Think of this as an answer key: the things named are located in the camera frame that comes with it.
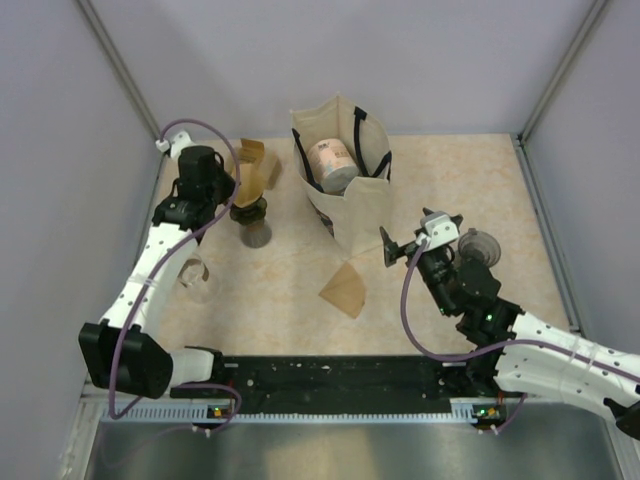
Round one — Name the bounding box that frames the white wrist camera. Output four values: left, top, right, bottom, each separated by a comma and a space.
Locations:
155, 130, 195, 161
415, 219, 459, 252

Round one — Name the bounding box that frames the cream floral canvas tote bag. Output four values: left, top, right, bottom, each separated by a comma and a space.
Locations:
290, 94, 392, 258

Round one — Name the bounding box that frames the clear glass carafe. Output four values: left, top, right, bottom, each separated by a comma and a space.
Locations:
178, 255, 220, 304

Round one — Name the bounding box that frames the olive green coffee dripper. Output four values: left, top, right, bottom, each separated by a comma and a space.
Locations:
230, 197, 268, 226

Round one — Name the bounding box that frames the grey glass server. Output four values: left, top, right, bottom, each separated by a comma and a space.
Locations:
240, 220, 272, 249

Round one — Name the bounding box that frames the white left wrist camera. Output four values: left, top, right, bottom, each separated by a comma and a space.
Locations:
155, 130, 195, 161

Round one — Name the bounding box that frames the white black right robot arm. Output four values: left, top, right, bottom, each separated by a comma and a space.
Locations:
380, 210, 639, 439

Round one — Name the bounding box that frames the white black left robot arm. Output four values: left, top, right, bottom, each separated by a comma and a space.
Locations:
78, 145, 235, 399

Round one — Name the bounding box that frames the brown cardboard box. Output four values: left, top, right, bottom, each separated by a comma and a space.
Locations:
234, 138, 283, 190

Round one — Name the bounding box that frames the pink wrapped paper roll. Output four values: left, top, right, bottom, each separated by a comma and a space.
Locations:
307, 138, 359, 195

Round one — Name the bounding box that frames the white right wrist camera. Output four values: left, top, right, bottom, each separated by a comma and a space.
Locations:
415, 219, 459, 252

